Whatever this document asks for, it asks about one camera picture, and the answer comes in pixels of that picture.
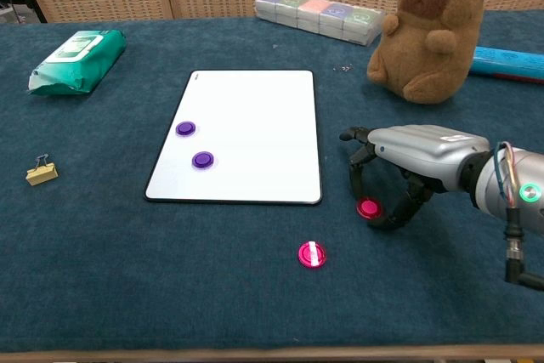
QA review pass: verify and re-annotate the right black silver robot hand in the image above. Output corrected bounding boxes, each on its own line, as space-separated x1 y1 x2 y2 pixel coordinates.
338 123 493 232

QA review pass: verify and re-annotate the pink disc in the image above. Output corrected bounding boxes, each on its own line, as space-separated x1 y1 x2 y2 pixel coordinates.
297 240 328 270
355 196 383 220

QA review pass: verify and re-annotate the purple disc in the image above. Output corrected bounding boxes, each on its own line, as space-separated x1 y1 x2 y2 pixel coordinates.
174 120 198 138
191 150 216 171

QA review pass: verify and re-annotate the white board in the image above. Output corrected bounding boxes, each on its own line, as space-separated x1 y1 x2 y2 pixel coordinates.
144 69 324 206

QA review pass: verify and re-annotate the brown capybara plush toy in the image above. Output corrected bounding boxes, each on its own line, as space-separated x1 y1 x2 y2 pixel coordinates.
365 0 501 105

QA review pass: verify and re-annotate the blue cylindrical tube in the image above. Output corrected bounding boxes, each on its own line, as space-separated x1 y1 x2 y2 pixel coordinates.
468 45 544 84

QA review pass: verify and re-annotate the clear-wrapped tissue packs row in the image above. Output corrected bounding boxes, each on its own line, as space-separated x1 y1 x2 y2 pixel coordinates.
254 0 384 47

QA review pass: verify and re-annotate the blue table cloth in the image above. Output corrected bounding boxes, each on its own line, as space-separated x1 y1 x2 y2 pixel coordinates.
0 9 544 354

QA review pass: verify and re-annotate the green wet wipes pack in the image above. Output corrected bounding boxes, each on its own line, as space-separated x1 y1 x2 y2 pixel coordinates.
27 29 128 98

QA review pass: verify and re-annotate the yellow binder clip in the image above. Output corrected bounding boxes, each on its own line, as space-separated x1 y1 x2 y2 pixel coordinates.
25 154 60 187

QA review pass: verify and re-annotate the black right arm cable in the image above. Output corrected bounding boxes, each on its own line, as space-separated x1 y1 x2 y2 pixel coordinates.
502 205 544 292

